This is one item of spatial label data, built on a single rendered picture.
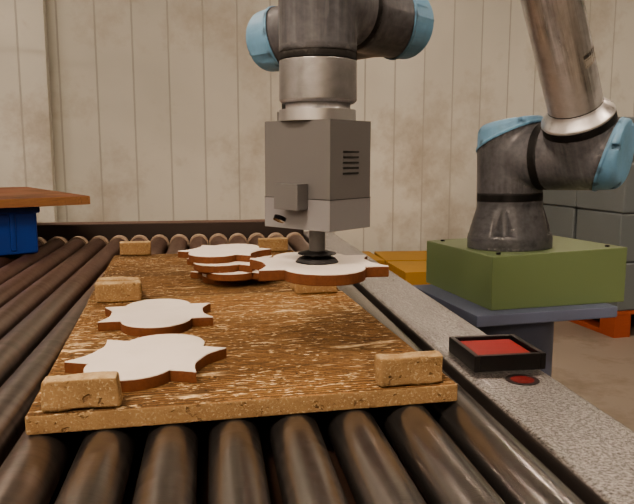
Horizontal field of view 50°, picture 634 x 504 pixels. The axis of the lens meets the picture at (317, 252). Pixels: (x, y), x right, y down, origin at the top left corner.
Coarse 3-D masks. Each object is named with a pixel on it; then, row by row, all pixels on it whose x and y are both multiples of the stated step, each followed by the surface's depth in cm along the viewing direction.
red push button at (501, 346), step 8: (464, 344) 73; (472, 344) 73; (480, 344) 73; (488, 344) 73; (496, 344) 73; (504, 344) 73; (512, 344) 73; (480, 352) 70; (488, 352) 70; (496, 352) 70; (504, 352) 70; (512, 352) 70; (520, 352) 70
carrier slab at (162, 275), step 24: (120, 264) 121; (144, 264) 121; (168, 264) 121; (144, 288) 100; (168, 288) 100; (192, 288) 100; (216, 288) 100; (240, 288) 100; (264, 288) 100; (288, 288) 100
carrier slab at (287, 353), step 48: (96, 336) 74; (240, 336) 74; (288, 336) 74; (336, 336) 74; (384, 336) 74; (192, 384) 58; (240, 384) 58; (288, 384) 58; (336, 384) 58; (432, 384) 58; (48, 432) 52
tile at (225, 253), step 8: (200, 248) 109; (208, 248) 109; (216, 248) 109; (224, 248) 109; (232, 248) 109; (240, 248) 109; (248, 248) 109; (256, 248) 109; (264, 248) 109; (184, 256) 107; (192, 256) 102; (200, 256) 101; (208, 256) 101; (216, 256) 101; (224, 256) 102; (232, 256) 102; (240, 256) 103; (248, 256) 103; (256, 256) 107
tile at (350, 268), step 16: (288, 256) 72; (336, 256) 72; (352, 256) 72; (272, 272) 64; (288, 272) 63; (304, 272) 62; (320, 272) 62; (336, 272) 62; (352, 272) 62; (368, 272) 66; (384, 272) 66
